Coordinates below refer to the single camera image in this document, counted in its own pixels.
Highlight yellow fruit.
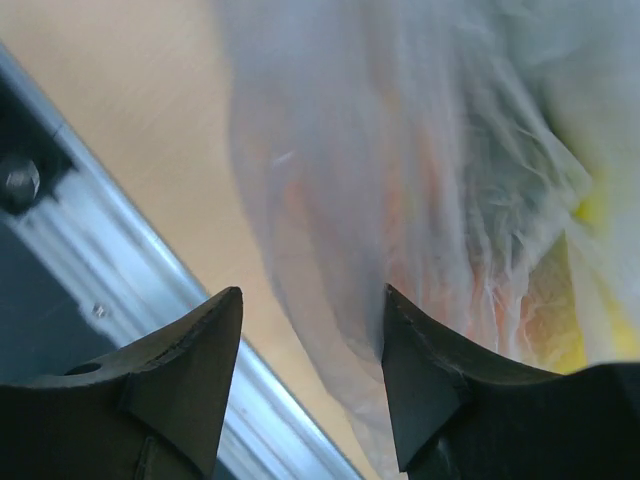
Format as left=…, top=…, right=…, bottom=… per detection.
left=520, top=165, right=639, bottom=373

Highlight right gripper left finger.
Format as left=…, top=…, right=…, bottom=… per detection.
left=1, top=287, right=243, bottom=479

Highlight orange fruit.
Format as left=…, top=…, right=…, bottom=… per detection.
left=273, top=118, right=557, bottom=359

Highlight clear plastic fruit bag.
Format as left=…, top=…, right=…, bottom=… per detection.
left=215, top=1, right=639, bottom=479

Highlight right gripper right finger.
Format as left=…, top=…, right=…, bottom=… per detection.
left=382, top=288, right=639, bottom=479

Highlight aluminium mounting rail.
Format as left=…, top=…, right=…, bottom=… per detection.
left=1, top=51, right=358, bottom=479

